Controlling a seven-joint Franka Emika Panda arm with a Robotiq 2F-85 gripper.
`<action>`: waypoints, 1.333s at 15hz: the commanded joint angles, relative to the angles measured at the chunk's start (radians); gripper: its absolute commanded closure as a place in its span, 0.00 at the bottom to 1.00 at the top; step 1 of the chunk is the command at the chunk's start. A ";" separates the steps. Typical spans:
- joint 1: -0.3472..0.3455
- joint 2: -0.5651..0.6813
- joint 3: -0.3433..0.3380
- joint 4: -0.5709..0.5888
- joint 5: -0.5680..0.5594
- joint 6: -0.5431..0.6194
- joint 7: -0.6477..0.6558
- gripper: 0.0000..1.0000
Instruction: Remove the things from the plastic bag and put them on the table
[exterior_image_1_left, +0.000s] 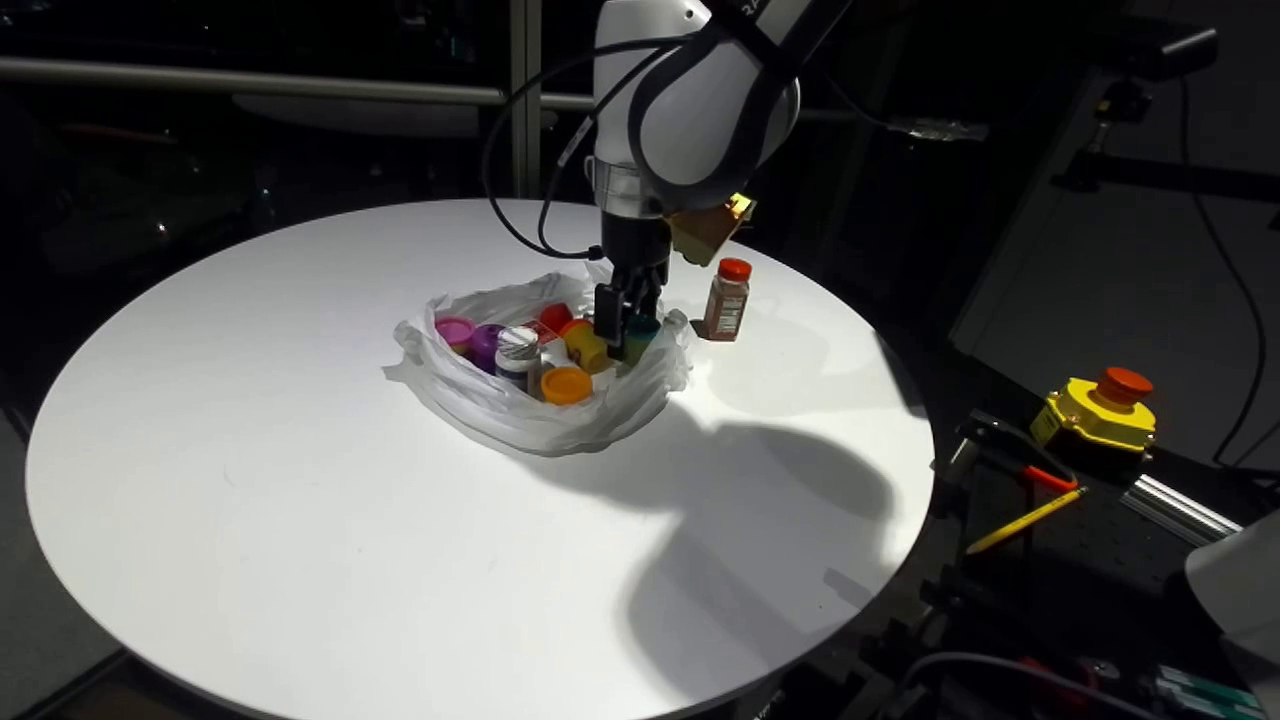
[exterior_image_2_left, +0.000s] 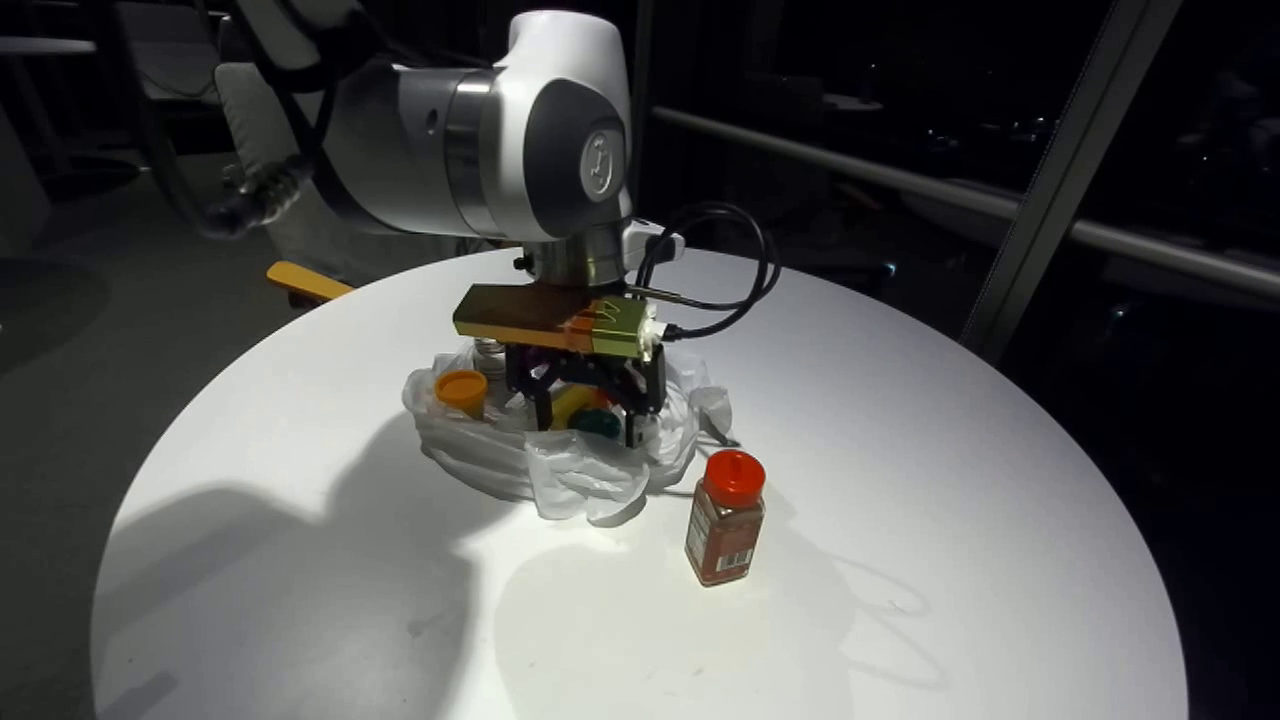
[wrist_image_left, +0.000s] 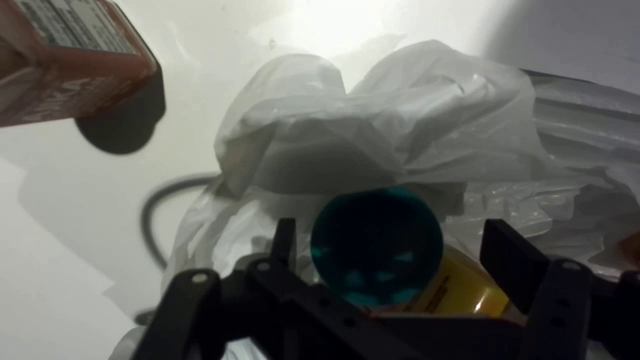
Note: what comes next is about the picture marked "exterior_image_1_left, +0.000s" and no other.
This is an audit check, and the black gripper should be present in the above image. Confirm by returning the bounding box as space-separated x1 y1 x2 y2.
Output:
592 204 670 340

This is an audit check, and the spice jar with red lid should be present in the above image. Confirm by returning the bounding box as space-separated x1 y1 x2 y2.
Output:
700 252 755 345

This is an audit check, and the translucent white plastic bag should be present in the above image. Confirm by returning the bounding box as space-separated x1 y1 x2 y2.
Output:
378 269 700 459

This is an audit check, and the purple container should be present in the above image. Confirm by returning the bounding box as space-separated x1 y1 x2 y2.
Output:
430 313 507 378

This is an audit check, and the horizontal metal railing bar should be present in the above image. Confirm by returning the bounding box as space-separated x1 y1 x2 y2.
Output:
0 52 603 128

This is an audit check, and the yellow rod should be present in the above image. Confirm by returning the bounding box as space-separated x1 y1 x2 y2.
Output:
960 483 1086 560

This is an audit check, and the yellow emergency stop button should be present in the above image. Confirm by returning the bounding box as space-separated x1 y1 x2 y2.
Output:
1026 363 1160 456

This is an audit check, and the pale grey rounded object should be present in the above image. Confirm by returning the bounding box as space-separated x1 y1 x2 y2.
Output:
1178 508 1280 667

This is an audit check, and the brown taped wrist camera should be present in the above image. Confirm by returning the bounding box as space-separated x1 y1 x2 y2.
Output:
662 190 759 269

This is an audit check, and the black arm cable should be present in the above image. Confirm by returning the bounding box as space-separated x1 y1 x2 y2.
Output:
481 36 611 262

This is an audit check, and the vertical metal post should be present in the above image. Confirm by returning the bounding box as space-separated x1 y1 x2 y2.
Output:
503 0 548 199

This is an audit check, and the black mounted camera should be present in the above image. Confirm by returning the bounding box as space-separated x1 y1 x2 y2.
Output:
1056 20 1225 191

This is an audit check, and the aluminium profile rail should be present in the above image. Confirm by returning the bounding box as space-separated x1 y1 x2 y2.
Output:
1125 468 1248 546

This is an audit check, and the black hanging cable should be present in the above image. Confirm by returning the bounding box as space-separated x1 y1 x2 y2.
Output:
1175 65 1272 464

